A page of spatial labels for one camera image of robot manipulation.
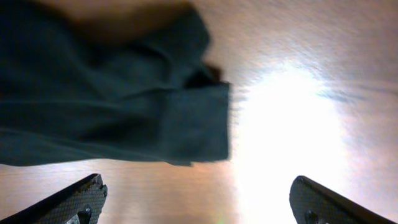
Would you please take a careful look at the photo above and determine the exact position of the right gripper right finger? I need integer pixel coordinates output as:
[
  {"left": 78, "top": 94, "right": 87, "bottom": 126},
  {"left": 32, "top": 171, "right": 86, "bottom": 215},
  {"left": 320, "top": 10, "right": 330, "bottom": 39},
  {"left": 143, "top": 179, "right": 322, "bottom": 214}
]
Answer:
[{"left": 289, "top": 175, "right": 396, "bottom": 224}]

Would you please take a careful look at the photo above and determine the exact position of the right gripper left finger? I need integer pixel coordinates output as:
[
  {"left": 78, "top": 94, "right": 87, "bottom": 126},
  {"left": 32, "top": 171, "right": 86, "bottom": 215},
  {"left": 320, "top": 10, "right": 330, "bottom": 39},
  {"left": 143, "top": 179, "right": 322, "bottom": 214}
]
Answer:
[{"left": 1, "top": 174, "right": 108, "bottom": 224}]

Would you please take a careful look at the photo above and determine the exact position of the black t-shirt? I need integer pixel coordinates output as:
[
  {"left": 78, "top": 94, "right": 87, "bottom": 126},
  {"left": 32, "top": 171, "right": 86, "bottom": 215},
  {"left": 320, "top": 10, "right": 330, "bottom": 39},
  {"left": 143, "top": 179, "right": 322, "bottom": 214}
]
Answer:
[{"left": 1, "top": 1, "right": 229, "bottom": 166}]

